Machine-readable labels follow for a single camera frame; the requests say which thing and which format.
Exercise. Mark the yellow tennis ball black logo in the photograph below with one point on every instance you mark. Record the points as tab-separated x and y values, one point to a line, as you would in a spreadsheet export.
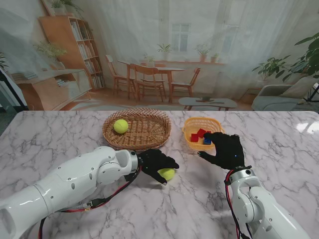
120	126

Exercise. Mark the printed room scene backdrop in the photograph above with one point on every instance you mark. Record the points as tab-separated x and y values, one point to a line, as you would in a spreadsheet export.
159	49

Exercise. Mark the blue toy block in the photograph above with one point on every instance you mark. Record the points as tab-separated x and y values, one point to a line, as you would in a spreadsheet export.
207	142

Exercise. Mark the yellow plastic mesh basket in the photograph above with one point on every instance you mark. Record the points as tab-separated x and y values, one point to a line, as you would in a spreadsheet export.
197	122

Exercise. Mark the woven wicker oval basket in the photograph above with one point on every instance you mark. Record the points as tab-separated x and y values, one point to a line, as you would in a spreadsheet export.
149	134

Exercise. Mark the black metal frame post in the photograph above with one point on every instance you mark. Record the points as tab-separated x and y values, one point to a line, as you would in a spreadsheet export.
13	90

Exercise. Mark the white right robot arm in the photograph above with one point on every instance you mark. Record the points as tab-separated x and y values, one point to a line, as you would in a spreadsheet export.
261	211

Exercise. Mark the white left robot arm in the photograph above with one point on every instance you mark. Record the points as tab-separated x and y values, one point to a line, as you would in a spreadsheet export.
67	184

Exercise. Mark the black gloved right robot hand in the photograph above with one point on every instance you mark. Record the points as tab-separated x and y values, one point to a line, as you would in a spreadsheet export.
228	152

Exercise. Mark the plain yellow tennis ball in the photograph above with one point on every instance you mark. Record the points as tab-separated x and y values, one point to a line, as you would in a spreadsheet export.
167	174

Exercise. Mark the black tripod stand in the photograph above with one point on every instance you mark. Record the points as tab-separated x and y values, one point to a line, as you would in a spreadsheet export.
313	93

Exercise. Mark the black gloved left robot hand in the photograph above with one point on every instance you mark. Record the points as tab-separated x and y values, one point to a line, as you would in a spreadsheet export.
155	163

